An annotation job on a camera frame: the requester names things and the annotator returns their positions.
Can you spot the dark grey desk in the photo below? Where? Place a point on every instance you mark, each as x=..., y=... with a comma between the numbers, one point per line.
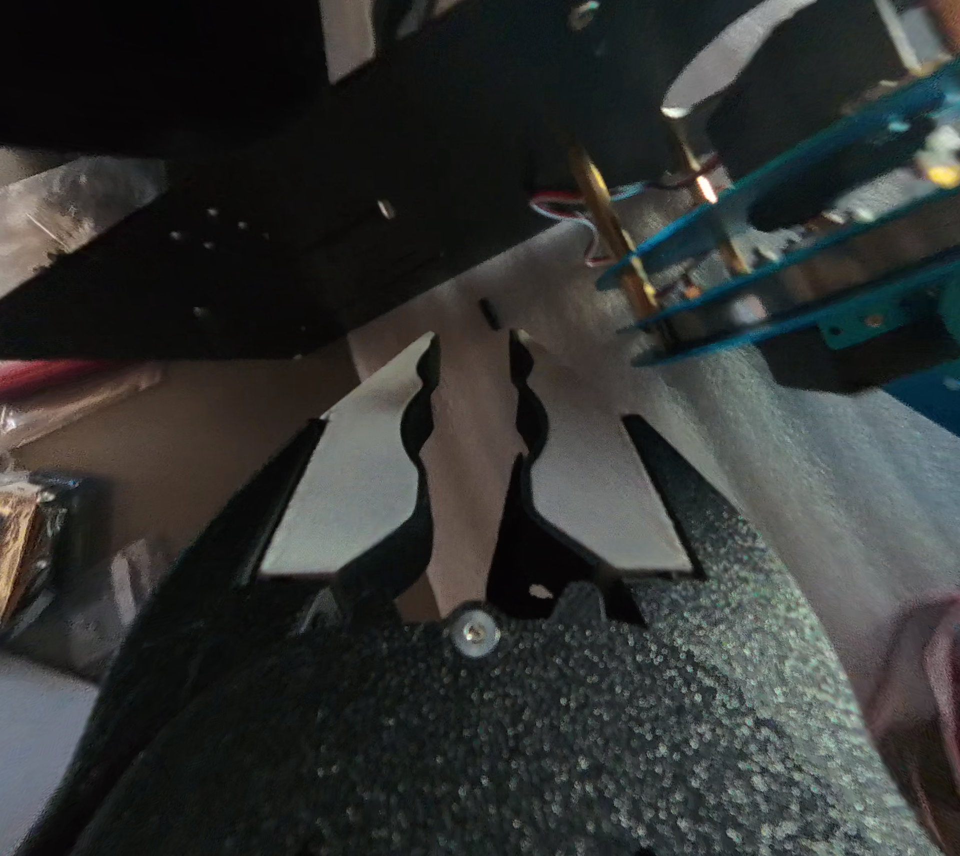
x=225, y=421

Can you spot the dark red screwdriver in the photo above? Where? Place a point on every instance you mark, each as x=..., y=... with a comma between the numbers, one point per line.
x=60, y=376

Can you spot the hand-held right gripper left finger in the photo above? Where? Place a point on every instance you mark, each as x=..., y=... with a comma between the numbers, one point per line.
x=345, y=488

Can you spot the small black standoff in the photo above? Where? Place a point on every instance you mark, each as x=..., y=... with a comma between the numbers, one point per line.
x=489, y=313

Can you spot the blue toy robot arm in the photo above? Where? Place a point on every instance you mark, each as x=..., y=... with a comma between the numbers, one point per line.
x=225, y=233

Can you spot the white foam sheet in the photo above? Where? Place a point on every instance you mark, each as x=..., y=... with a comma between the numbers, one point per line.
x=750, y=496

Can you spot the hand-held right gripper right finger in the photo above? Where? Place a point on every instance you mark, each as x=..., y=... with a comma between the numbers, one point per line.
x=607, y=496

